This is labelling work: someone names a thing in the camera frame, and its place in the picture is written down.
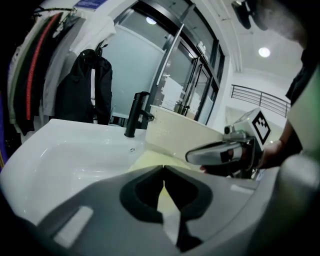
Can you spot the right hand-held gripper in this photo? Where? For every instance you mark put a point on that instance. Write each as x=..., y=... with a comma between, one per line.
x=260, y=125

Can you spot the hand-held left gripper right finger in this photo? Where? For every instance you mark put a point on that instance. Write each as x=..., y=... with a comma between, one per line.
x=225, y=207

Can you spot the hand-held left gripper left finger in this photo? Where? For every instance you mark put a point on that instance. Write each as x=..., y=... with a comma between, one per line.
x=100, y=212

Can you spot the cream perforated plastic basket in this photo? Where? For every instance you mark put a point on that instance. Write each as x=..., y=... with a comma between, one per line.
x=175, y=135

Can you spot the yellow cloth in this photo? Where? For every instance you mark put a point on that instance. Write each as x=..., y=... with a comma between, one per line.
x=150, y=160

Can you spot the person's right forearm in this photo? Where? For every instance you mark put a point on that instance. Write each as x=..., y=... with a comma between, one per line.
x=272, y=155

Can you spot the person's right hand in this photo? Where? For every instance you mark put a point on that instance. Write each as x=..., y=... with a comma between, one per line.
x=225, y=170

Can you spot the white sink basin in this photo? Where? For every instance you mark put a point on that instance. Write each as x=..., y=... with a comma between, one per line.
x=62, y=155

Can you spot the taped white paper sheet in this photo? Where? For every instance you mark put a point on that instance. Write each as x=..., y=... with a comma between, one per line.
x=172, y=90

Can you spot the black balcony railing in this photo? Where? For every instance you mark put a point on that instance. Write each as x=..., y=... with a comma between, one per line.
x=260, y=97

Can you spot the black faucet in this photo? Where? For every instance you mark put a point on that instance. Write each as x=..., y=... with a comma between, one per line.
x=135, y=112

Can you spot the round ceiling lamp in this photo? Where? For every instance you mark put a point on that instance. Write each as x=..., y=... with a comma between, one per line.
x=264, y=52

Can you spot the person's torso black shirt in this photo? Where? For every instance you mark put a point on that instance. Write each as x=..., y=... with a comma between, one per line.
x=300, y=82

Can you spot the purple garment yellow stripes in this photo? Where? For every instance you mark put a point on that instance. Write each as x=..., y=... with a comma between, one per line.
x=3, y=112

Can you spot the dark garment red stripe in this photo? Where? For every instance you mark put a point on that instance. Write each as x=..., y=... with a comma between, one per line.
x=32, y=75

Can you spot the person's head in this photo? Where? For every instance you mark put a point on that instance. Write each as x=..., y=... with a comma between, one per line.
x=282, y=20

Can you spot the black head-worn camera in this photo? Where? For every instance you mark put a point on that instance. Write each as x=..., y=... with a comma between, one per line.
x=242, y=12

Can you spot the blue wall poster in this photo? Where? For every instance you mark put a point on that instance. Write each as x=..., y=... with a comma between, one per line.
x=87, y=3

